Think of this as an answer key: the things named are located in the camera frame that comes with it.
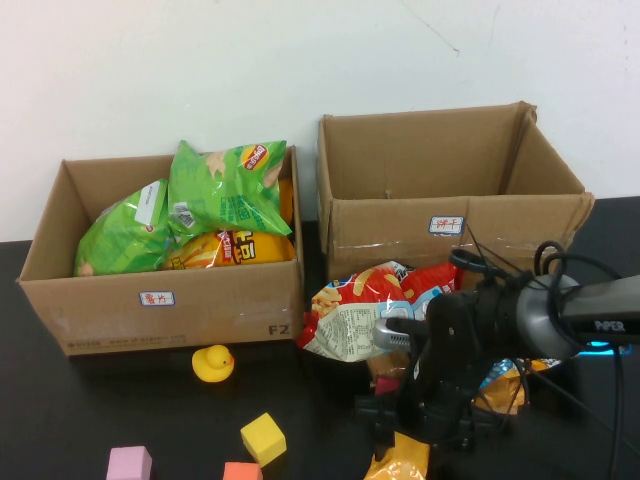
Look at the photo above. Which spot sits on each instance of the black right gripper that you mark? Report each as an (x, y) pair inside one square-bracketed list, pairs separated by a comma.
[(450, 360)]

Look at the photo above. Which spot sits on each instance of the orange yellow snack packet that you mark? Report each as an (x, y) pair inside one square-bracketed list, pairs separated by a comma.
[(400, 460)]

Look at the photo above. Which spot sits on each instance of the green Lay's chip bag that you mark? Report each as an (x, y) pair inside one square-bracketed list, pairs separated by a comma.
[(225, 195)]

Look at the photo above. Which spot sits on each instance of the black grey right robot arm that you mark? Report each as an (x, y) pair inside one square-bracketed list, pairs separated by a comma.
[(590, 310)]

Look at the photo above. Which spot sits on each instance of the golden brown snack packet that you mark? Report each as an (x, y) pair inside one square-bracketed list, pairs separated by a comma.
[(505, 400)]

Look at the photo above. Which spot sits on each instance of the magenta foam cube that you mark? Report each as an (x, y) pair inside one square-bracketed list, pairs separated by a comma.
[(386, 386)]

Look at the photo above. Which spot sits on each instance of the blue chip bag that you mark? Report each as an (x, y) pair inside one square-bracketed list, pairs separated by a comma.
[(505, 372)]

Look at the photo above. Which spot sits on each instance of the yellow foam cube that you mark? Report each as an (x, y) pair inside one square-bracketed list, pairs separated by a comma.
[(263, 440)]

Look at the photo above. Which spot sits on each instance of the red shrimp stick bag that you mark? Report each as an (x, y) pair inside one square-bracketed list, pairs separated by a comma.
[(350, 310)]

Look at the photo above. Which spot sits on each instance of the orange foam cube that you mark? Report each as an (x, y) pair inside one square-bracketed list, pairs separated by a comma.
[(242, 472)]

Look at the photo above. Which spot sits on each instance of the tall taped cardboard box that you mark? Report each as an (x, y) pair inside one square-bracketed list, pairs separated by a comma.
[(400, 235)]

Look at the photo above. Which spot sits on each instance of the yellow rubber duck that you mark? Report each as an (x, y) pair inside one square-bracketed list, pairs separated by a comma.
[(212, 365)]

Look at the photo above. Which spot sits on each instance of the yellow chip bag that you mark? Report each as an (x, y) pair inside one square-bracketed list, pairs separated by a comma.
[(245, 252)]

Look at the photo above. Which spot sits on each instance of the light pink foam cube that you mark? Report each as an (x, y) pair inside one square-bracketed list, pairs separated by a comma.
[(129, 465)]

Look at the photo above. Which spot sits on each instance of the cardboard box with F2 print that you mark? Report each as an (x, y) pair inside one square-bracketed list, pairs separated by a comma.
[(150, 310)]

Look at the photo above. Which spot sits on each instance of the green chip bag white label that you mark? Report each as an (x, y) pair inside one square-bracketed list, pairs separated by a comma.
[(120, 240)]

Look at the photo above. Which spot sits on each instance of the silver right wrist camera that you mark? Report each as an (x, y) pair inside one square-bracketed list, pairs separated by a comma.
[(397, 335)]

